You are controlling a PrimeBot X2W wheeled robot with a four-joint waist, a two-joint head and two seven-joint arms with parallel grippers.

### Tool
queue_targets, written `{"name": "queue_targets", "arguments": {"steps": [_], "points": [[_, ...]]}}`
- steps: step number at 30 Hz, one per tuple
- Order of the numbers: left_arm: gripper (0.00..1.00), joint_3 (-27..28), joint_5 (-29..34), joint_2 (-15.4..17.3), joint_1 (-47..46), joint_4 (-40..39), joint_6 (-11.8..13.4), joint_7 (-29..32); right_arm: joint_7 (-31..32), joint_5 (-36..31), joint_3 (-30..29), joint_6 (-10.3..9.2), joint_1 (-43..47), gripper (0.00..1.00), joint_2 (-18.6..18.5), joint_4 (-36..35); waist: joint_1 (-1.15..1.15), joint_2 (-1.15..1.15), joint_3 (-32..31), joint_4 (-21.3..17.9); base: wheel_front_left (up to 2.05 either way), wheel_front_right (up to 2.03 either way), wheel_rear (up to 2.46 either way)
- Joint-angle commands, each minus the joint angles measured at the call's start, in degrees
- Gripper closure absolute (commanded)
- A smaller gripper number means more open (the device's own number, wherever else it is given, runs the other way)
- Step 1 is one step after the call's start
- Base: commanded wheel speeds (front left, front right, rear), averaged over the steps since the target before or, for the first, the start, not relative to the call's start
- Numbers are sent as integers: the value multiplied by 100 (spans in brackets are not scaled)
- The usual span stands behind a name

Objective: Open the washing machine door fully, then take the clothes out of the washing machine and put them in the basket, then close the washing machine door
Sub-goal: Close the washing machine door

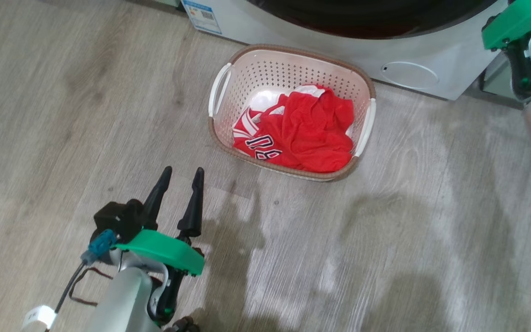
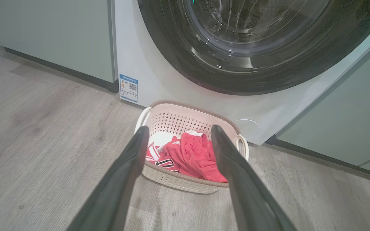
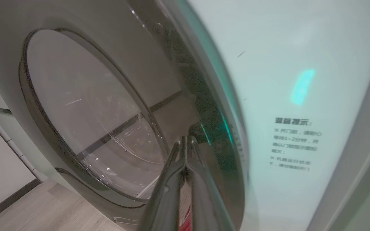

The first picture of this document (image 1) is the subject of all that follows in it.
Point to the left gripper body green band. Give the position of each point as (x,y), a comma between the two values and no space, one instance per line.
(168,251)

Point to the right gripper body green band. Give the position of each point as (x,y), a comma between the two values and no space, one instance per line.
(519,18)

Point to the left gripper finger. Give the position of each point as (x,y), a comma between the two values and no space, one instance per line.
(194,212)
(155,205)

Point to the red basketball jersey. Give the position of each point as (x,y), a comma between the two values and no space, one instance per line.
(311,133)

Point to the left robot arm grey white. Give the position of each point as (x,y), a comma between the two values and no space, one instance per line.
(122,299)

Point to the cream perforated laundry basket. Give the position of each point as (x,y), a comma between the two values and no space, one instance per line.
(274,69)

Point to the white front-load washing machine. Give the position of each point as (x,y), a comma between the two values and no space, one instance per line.
(339,50)

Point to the oval white filter cover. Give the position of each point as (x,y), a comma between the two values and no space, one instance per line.
(408,76)

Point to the blue energy label sticker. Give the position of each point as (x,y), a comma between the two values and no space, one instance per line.
(203,16)

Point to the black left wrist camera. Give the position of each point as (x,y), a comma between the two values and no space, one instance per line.
(118,219)

